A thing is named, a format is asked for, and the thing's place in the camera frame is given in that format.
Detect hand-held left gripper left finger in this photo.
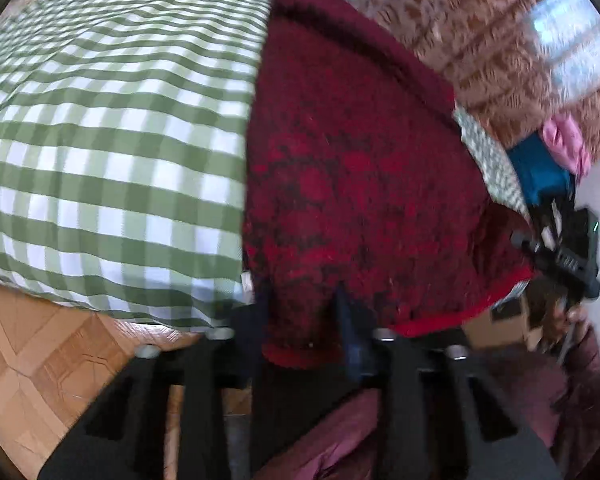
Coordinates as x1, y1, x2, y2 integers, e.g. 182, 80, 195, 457
37, 280, 272, 480

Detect pink cloth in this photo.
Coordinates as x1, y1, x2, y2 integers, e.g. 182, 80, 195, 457
541, 114, 593, 177

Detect cardboard box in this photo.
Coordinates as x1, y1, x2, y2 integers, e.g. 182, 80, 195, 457
462, 292, 551, 352

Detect blue cloth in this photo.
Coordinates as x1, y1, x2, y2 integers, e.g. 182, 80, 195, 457
507, 132, 576, 207

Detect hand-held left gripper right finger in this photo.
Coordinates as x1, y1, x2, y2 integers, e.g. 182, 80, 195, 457
332, 287, 563, 480

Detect dark red knitted sweater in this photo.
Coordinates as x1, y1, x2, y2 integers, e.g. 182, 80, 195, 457
241, 0, 536, 368

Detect green checked blanket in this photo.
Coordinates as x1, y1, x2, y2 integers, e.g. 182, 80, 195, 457
0, 0, 531, 333

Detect brown floral curtain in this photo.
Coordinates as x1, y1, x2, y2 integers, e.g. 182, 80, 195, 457
205, 0, 600, 157

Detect person's right hand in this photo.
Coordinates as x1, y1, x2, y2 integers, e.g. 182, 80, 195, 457
544, 302, 592, 358

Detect person's maroon clothing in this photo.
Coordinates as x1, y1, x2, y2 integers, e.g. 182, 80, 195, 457
252, 327, 600, 480

